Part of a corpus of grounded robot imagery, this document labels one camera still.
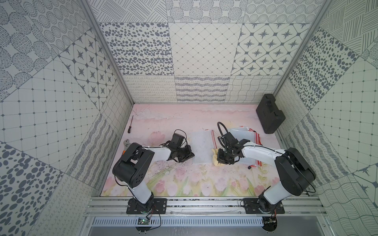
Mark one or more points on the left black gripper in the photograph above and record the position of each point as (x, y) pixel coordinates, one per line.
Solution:
(183, 152)

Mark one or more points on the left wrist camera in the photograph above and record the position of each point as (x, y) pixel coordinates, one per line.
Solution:
(177, 141)

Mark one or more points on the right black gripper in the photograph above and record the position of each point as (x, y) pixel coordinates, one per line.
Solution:
(221, 160)

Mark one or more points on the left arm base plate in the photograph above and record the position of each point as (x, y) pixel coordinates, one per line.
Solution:
(156, 205)

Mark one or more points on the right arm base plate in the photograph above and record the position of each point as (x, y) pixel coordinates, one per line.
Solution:
(261, 205)

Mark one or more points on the aluminium mounting rail frame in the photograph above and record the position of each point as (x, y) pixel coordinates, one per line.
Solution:
(201, 212)

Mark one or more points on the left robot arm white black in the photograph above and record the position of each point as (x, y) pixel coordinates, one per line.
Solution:
(134, 163)

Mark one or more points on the black red screwdriver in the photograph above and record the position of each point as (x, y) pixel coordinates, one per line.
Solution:
(130, 125)

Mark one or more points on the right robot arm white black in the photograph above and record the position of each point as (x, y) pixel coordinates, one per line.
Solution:
(295, 173)

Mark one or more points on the black plastic case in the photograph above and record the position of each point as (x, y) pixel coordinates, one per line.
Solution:
(270, 116)

